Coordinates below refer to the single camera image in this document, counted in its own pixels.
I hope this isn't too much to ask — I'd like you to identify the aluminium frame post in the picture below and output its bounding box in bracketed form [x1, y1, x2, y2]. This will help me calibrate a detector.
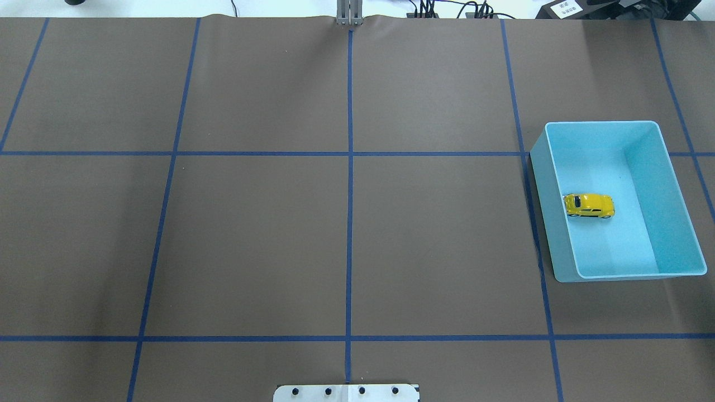
[336, 0, 364, 26]

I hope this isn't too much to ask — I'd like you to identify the light blue plastic bin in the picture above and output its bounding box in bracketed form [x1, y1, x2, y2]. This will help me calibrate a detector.
[530, 121, 707, 283]

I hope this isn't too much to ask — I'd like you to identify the brown paper table cover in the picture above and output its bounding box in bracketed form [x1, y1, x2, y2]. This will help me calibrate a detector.
[2, 15, 713, 401]

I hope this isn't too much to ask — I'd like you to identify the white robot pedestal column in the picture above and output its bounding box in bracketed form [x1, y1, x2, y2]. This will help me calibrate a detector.
[273, 384, 421, 401]

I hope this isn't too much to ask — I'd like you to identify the yellow beetle toy car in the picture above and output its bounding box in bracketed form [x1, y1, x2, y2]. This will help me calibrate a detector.
[563, 193, 616, 219]

